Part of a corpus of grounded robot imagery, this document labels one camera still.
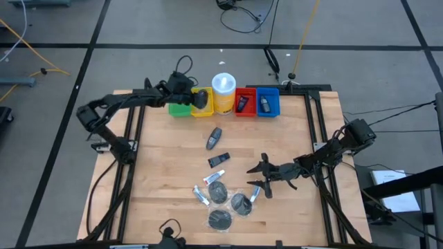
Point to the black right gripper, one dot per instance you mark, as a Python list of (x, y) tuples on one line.
[(285, 171)]

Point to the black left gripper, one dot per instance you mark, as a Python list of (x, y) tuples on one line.
[(180, 88)]

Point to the black pad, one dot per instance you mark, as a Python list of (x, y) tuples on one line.
[(202, 99), (219, 220), (241, 204), (218, 192)]

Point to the small white toothpaste tube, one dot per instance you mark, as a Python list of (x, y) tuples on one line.
[(255, 194), (200, 195)]

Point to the grey roll-on deodorant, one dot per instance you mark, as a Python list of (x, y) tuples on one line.
[(265, 104), (214, 138)]

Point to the dark blue squeeze tube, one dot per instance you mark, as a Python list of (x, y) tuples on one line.
[(242, 103), (218, 160)]

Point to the white tube with red end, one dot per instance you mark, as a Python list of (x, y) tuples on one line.
[(213, 177)]

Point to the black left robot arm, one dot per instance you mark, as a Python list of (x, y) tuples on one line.
[(104, 103)]

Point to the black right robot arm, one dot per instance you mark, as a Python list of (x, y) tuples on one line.
[(360, 133)]

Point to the yellow plastic basket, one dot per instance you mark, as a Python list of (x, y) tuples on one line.
[(202, 113)]

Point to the green plastic basket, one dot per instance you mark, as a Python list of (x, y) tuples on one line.
[(180, 110)]

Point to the yellow wipes canister white lid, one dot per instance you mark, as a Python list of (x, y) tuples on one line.
[(224, 100)]

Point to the black table clamp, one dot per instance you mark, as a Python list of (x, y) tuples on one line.
[(279, 244), (148, 84)]

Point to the red plastic basket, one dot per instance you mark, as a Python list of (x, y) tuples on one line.
[(251, 108)]

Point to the blue plastic basket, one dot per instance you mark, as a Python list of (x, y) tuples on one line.
[(274, 110)]

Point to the black stand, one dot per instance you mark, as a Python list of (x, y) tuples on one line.
[(398, 185)]

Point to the white booklet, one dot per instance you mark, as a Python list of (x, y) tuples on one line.
[(398, 204)]

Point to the small black plug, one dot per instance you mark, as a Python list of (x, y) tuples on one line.
[(43, 71)]

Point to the grey-blue furniture base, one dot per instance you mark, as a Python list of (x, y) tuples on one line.
[(38, 2), (17, 82)]

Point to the black caster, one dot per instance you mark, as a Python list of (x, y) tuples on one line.
[(5, 115)]

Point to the silver metal bracket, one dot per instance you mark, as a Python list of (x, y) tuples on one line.
[(128, 247), (313, 247)]

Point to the black camera on mount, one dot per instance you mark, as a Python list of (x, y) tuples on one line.
[(170, 240)]

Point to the grey post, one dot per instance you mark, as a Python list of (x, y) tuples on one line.
[(439, 121)]

